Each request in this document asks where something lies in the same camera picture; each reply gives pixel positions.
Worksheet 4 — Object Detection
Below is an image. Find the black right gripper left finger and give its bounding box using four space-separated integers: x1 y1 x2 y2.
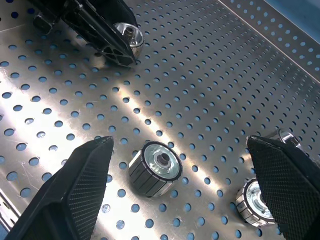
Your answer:
4 135 115 240

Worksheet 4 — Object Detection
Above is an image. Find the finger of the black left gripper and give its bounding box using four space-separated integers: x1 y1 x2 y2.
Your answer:
104 0 140 27
61 4 138 67

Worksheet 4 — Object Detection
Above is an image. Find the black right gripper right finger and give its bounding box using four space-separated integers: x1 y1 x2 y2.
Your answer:
245 135 320 240

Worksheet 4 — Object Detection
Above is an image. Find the perforated steel tray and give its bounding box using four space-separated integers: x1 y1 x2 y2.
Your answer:
0 0 320 240

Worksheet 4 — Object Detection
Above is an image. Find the metal roller with threaded hub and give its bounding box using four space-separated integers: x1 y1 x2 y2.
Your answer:
112 21 146 60

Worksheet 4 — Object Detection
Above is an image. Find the metal roller with ribbed rim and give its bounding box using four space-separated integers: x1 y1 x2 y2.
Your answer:
264 128 304 150
128 140 184 199
235 177 276 229

